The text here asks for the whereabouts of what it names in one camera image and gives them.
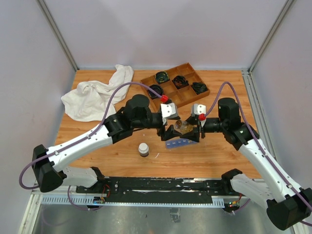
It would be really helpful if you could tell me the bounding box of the blue weekly pill organizer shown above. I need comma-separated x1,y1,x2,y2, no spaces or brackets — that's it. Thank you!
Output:
165,138,196,149

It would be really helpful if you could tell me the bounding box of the white cap dark bottle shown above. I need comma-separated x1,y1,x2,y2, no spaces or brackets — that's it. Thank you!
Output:
138,143,149,157

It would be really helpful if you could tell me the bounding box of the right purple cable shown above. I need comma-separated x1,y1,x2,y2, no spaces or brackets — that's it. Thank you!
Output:
198,81,312,227

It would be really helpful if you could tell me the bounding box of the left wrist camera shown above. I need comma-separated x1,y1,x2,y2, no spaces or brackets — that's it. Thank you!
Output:
160,103,179,125

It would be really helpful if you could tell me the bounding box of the rolled belt right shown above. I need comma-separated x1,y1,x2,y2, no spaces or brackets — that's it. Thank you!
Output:
191,82,208,95

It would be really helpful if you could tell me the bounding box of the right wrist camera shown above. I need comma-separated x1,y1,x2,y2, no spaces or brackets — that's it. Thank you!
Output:
191,104,206,117

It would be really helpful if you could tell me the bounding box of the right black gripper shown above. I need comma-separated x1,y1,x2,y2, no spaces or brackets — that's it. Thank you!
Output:
180,116,227,142

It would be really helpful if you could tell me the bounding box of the purple cable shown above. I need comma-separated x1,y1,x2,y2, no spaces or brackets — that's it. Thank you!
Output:
19,81,169,211
198,81,312,227

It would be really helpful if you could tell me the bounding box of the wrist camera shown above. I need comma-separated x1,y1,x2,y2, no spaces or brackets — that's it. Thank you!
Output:
160,103,179,125
191,104,206,117

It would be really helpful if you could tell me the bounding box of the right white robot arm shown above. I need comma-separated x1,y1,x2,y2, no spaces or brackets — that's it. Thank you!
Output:
187,97,312,230

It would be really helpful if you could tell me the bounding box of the rolled belt back left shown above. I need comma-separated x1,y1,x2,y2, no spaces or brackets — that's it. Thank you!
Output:
155,71,170,84

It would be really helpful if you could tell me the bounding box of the white crumpled cloth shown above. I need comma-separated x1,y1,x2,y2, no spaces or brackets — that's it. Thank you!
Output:
61,64,134,122

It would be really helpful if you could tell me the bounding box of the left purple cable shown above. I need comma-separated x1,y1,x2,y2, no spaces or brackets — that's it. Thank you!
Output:
19,81,169,211

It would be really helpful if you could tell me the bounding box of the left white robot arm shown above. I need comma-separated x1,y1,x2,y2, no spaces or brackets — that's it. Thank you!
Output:
32,95,178,193

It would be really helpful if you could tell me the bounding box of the rolled belt middle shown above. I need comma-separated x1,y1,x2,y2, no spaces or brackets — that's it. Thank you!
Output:
172,76,189,89

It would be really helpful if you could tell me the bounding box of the clear jar of pills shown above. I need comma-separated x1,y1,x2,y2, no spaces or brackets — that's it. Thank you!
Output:
174,120,194,134

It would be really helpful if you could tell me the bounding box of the wooden compartment tray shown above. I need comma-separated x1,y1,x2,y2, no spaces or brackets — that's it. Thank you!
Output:
140,63,210,115

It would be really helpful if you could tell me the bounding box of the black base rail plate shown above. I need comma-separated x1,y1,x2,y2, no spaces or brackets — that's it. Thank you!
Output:
76,177,239,204

